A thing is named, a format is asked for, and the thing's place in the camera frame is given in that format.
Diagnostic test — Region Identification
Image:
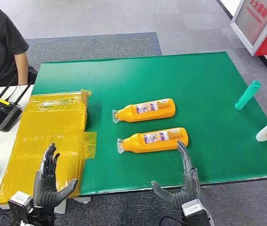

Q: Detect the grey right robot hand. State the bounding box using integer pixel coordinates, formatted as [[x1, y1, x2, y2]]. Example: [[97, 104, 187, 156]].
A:
[[151, 140, 201, 210]]

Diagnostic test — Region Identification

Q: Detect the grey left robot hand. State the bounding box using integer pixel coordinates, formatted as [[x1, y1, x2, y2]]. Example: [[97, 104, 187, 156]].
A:
[[33, 143, 78, 209]]

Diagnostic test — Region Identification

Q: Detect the orange detergent bottle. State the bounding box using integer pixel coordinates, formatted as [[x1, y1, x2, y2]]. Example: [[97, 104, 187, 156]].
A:
[[112, 98, 176, 124], [116, 127, 189, 155]]

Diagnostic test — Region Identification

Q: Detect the teal plastic bottle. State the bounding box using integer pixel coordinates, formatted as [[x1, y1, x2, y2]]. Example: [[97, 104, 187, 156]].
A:
[[234, 80, 262, 111]]

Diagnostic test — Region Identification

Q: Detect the white table foot plate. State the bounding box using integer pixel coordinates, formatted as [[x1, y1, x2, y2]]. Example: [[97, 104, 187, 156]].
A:
[[73, 196, 91, 205]]

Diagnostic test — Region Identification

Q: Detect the yellow taped cardboard box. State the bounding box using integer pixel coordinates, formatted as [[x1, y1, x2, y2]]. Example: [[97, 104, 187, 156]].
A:
[[0, 89, 97, 205]]

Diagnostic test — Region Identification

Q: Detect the green table mat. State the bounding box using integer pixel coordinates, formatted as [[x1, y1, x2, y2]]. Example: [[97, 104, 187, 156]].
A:
[[31, 51, 267, 196]]

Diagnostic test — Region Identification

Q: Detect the dark grey floor rug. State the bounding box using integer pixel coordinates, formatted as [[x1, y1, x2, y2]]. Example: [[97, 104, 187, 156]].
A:
[[25, 32, 162, 72]]

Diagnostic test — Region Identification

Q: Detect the red and white display stand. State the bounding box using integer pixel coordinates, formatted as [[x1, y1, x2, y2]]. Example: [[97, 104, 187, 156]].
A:
[[230, 0, 267, 57]]

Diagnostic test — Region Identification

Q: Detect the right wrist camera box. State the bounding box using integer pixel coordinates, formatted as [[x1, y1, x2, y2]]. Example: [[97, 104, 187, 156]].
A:
[[182, 199, 212, 226]]

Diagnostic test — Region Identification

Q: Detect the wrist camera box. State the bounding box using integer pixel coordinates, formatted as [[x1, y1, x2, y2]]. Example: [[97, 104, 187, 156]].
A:
[[8, 191, 34, 224], [182, 199, 212, 226]]

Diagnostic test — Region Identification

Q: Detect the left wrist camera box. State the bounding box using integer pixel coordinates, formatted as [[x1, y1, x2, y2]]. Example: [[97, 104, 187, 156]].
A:
[[8, 191, 34, 224]]

